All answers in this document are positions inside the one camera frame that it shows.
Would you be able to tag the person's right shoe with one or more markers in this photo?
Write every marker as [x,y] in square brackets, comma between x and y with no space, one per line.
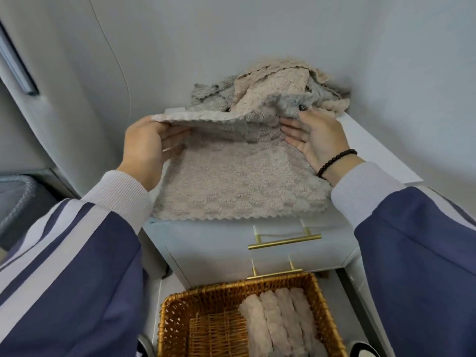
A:
[362,349]

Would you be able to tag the person's left hand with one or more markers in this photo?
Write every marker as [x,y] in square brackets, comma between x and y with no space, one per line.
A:
[143,152]

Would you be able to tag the person's left shoe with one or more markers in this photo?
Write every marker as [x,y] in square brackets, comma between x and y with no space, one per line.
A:
[145,347]

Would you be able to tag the single grey towel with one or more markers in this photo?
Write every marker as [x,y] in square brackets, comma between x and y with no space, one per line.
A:
[238,174]
[320,349]

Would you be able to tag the grey padded headboard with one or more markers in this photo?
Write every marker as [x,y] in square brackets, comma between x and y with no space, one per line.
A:
[15,137]

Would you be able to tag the person's right hand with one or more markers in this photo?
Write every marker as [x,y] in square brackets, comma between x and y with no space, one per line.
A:
[323,141]

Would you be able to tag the orange wicker basket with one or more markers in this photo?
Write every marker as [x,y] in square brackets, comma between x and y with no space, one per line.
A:
[193,312]

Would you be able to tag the white nightstand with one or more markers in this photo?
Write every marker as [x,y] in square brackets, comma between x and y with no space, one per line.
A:
[208,249]

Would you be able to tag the person's right forearm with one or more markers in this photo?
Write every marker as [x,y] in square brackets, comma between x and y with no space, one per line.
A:
[416,275]

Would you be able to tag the person's shoe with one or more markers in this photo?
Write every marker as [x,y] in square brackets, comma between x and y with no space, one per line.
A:
[362,349]
[145,347]

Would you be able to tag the pile of beige grey towels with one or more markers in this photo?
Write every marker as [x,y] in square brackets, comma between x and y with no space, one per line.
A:
[275,81]

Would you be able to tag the person's left forearm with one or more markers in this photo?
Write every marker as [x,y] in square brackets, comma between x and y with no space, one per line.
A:
[67,286]

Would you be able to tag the silver headboard trim strip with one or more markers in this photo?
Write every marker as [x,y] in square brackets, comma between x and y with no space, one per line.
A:
[18,66]

